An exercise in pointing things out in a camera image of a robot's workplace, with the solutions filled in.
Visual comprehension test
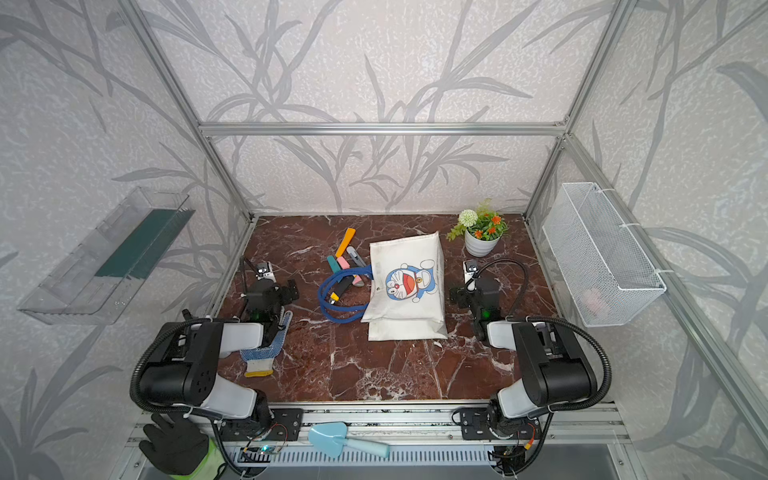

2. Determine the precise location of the white Doraemon tote pouch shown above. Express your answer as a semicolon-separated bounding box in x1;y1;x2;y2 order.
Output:
317;232;447;342

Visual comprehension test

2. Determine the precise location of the black yellow art knife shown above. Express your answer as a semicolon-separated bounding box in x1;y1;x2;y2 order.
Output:
329;275;356;304

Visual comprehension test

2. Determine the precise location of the grey art knife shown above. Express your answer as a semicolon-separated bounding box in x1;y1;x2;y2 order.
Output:
346;246;367;268

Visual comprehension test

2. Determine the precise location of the orange art knife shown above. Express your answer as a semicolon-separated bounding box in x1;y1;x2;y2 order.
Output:
335;228;356;258

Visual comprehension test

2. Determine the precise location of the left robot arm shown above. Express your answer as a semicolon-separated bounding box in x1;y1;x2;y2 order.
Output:
129;277;299;426

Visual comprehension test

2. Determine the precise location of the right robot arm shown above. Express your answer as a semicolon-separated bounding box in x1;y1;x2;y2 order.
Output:
449;278;613;439

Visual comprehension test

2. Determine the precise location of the teal art knife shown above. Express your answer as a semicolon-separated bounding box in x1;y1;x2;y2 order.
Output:
326;255;342;273

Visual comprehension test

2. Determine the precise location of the white power adapter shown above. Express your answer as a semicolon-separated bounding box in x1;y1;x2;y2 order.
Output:
463;259;479;282

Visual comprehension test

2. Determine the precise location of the blue dotted work glove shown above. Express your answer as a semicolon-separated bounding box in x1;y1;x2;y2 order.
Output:
240;310;293;378

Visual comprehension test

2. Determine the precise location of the potted artificial flower plant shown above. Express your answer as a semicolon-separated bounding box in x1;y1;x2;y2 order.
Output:
446;198;509;258

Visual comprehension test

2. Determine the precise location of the light blue trowel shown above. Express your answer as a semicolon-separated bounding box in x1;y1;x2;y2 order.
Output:
308;422;390;459

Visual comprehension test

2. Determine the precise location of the black and green glove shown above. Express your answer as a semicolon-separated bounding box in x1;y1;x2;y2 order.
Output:
139;412;226;480

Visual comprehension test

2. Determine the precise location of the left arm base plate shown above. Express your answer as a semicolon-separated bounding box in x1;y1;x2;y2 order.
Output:
219;408;304;442

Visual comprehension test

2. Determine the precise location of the white wire mesh basket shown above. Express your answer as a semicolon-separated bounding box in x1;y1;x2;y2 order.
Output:
543;182;667;327

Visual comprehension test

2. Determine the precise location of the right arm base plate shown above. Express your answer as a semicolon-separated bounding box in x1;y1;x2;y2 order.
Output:
450;406;540;442

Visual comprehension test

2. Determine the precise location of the clear plastic wall bin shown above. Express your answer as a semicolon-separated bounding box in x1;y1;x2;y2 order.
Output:
18;187;195;326

